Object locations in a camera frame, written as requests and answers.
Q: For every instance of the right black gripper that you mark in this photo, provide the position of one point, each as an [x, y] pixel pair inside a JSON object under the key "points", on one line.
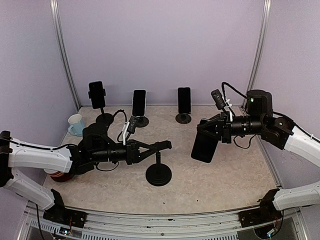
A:
{"points": [[227, 133]]}

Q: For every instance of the black phone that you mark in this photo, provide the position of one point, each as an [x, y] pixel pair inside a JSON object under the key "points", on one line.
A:
{"points": [[203, 148]]}

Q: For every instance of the right aluminium frame post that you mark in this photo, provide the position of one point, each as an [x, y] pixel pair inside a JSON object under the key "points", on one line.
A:
{"points": [[260, 44]]}

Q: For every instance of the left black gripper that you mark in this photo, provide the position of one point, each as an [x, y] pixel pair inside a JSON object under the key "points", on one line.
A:
{"points": [[132, 151]]}

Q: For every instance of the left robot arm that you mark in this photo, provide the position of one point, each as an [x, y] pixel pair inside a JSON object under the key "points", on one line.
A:
{"points": [[69, 159]]}

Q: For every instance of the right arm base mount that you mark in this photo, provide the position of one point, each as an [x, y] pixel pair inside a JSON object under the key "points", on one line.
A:
{"points": [[257, 216]]}

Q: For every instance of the light blue mug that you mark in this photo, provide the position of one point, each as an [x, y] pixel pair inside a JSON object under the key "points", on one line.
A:
{"points": [[76, 125]]}

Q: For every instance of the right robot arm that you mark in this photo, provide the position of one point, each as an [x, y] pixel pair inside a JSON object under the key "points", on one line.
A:
{"points": [[281, 132]]}

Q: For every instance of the front aluminium rail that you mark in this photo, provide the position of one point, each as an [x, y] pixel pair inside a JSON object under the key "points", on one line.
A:
{"points": [[221, 225]]}

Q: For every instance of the blue case phone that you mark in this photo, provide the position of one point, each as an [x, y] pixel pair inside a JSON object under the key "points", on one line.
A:
{"points": [[139, 103]]}

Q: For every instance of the clear case phone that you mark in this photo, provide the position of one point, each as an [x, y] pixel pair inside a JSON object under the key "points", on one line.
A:
{"points": [[184, 100]]}

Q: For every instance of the aluminium frame post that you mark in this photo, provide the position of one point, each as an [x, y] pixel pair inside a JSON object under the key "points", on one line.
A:
{"points": [[260, 44], [54, 6]]}

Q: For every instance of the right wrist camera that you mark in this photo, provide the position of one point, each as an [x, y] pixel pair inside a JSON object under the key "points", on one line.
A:
{"points": [[222, 104]]}

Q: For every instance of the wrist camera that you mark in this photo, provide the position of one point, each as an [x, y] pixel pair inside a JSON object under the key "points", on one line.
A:
{"points": [[129, 128], [222, 104]]}

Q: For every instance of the black clamp phone stand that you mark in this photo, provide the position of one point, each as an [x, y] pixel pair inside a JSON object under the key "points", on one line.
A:
{"points": [[158, 174], [105, 118]]}

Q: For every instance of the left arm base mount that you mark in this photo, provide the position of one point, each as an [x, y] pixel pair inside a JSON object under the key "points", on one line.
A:
{"points": [[66, 216]]}

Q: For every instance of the left aluminium frame post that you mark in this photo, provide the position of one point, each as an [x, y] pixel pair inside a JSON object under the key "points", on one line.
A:
{"points": [[54, 6]]}

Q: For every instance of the dark red saucer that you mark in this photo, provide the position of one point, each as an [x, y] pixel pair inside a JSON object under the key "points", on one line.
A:
{"points": [[61, 177]]}

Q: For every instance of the plate phone stand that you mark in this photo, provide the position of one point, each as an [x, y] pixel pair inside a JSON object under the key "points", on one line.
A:
{"points": [[183, 118], [142, 122]]}

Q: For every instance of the dark teal phone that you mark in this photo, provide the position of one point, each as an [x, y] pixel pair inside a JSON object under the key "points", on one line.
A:
{"points": [[97, 94]]}

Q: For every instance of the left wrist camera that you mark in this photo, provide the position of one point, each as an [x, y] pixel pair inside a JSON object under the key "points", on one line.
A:
{"points": [[129, 128]]}

